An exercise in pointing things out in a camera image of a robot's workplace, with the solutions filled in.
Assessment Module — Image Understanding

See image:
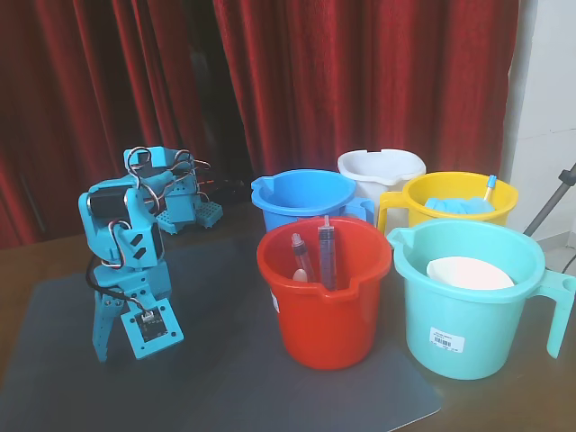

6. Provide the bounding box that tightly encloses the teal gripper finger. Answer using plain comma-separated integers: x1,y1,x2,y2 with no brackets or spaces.
91,290,117,364

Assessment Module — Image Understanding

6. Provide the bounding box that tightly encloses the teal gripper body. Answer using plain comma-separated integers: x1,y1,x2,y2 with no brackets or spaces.
92,260,172,311

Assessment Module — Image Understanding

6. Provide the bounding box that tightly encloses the teal perforated block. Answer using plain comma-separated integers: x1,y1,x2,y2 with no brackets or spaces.
196,201,225,230

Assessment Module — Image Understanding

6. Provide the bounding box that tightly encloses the dark grey rubber mat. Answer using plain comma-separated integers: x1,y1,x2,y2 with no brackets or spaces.
0,236,445,432

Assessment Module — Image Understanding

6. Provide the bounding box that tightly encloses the small syringe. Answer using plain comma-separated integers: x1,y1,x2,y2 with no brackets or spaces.
290,232,316,284

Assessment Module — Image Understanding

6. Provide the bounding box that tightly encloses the blue plastic mug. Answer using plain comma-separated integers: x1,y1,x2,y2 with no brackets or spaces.
250,169,376,233

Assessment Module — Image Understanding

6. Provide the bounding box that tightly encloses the red plastic bucket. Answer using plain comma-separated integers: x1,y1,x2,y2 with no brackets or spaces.
256,216,392,371

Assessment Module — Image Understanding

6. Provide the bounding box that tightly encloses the large syringe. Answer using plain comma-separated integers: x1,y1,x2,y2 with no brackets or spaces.
317,214,338,292

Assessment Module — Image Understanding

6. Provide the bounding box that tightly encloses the white plastic bucket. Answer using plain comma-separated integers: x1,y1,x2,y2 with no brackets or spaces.
337,148,428,204

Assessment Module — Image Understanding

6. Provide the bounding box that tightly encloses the red curtain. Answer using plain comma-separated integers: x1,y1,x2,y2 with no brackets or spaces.
0,0,521,251

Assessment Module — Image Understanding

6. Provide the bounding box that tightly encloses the teal plastic mug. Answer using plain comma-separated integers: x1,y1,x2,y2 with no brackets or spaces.
386,219,576,382

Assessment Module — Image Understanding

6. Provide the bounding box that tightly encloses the blue crumpled glove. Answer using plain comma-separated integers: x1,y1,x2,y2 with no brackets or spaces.
423,195,496,215

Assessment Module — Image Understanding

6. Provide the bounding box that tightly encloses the yellow plastic mug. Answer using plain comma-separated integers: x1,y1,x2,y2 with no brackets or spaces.
376,171,519,235

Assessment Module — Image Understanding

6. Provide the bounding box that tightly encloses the white item in teal mug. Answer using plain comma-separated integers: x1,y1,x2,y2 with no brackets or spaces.
426,256,517,291

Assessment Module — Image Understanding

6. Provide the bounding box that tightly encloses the tripod leg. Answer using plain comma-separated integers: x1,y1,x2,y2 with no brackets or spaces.
521,162,576,238

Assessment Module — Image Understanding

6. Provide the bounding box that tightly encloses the black white gripper cable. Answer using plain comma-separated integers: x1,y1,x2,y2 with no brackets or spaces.
85,259,153,317

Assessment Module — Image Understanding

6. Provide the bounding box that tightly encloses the teal camera mount with board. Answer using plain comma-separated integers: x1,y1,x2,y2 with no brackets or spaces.
120,297,186,360

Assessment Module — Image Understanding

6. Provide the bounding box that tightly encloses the servo wire loop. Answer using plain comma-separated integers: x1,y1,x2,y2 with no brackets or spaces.
125,147,158,215
173,149,213,182

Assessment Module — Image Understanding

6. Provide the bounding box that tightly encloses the black orange cable bundle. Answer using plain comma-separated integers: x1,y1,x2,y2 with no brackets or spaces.
197,177,253,203

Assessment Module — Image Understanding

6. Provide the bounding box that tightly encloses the thin black cable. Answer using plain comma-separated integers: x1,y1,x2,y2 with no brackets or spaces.
542,245,576,274

